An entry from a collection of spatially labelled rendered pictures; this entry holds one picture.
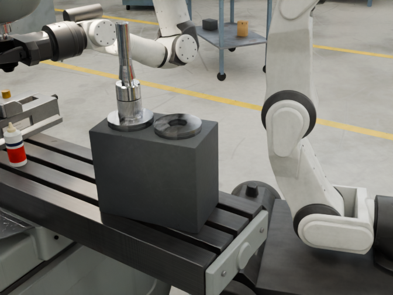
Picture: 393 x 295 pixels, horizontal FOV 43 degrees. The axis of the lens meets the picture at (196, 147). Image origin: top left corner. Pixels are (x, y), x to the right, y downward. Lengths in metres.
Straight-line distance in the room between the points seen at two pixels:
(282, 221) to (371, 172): 1.57
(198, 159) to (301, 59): 0.50
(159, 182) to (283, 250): 0.72
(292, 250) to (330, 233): 0.17
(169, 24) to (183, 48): 0.08
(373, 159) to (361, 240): 1.91
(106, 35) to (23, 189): 0.42
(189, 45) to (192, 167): 0.60
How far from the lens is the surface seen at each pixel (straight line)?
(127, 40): 0.92
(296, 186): 1.45
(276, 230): 1.66
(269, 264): 1.52
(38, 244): 1.23
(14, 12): 1.15
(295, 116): 1.29
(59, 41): 1.24
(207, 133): 0.93
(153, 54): 1.39
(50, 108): 1.47
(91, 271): 1.42
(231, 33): 4.90
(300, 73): 1.30
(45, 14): 6.15
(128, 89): 0.94
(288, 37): 1.26
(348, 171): 3.18
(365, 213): 1.49
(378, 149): 3.49
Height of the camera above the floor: 1.56
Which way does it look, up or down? 27 degrees down
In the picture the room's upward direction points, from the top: 2 degrees counter-clockwise
